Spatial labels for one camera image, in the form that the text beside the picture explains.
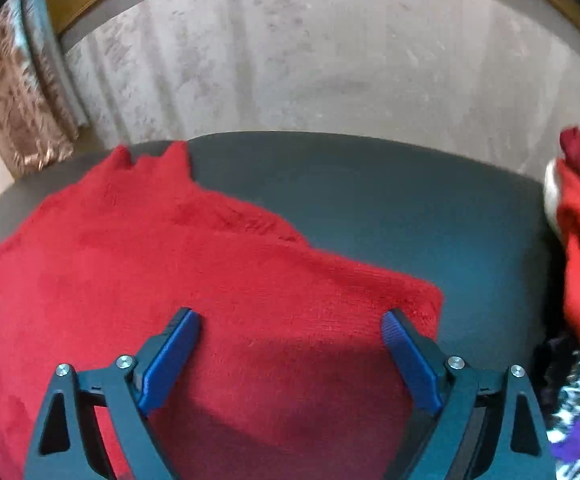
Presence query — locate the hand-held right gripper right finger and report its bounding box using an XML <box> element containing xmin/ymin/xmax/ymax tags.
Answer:
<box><xmin>381</xmin><ymin>308</ymin><xmax>558</xmax><ymax>480</ymax></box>

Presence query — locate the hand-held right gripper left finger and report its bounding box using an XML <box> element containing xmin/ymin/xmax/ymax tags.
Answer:
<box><xmin>24</xmin><ymin>307</ymin><xmax>202</xmax><ymax>480</ymax></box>

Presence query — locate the crimson fuzzy sweater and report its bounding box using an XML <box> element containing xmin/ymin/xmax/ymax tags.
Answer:
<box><xmin>0</xmin><ymin>141</ymin><xmax>445</xmax><ymax>480</ymax></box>

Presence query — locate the black padded bench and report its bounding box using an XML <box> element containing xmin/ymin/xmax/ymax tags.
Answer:
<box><xmin>0</xmin><ymin>131</ymin><xmax>568</xmax><ymax>376</ymax></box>

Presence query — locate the brown floral curtain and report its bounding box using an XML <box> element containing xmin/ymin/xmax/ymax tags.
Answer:
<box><xmin>0</xmin><ymin>0</ymin><xmax>91</xmax><ymax>176</ymax></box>

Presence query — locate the white object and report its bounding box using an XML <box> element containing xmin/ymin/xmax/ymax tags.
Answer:
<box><xmin>543</xmin><ymin>140</ymin><xmax>580</xmax><ymax>241</ymax></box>

